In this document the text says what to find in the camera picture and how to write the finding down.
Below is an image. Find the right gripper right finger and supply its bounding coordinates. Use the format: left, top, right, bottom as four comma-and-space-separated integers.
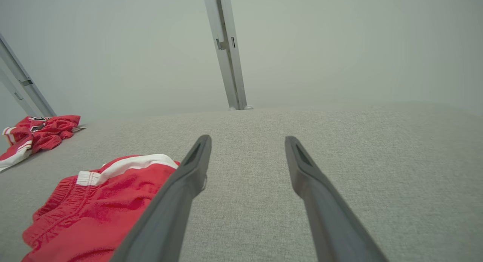
285, 136, 389, 262

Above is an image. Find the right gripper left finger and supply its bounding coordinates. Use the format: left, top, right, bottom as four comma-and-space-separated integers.
109, 134, 212, 262

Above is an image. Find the red shorts white stripe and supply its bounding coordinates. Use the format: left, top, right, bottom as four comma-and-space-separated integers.
22, 154, 181, 262

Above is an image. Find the red jersey white trim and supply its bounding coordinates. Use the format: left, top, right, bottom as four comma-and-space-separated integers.
0, 115, 87, 173

